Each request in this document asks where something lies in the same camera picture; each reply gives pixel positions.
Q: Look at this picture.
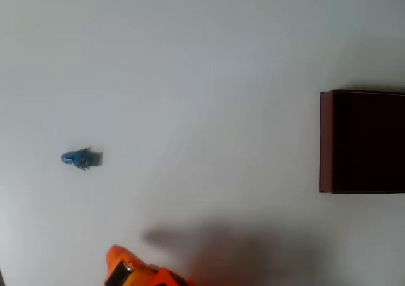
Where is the small blue toy figure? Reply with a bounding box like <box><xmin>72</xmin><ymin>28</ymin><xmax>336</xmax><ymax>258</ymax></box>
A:
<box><xmin>60</xmin><ymin>146</ymin><xmax>104</xmax><ymax>171</ymax></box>

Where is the dark red box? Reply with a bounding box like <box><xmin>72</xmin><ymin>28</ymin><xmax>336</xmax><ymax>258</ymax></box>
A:
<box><xmin>318</xmin><ymin>89</ymin><xmax>405</xmax><ymax>194</ymax></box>

